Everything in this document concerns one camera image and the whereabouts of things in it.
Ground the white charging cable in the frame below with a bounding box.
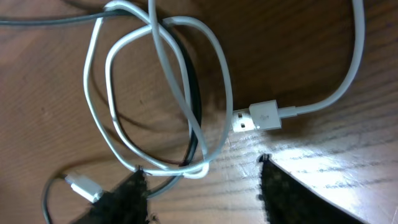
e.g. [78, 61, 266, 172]
[64, 0, 366, 204]

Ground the black micro-USB cable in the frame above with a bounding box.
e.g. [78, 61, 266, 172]
[0, 9, 203, 224]

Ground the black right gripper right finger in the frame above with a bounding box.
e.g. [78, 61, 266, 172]
[258, 154, 365, 224]

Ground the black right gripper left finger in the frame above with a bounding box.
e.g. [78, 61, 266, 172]
[70, 169, 150, 224]

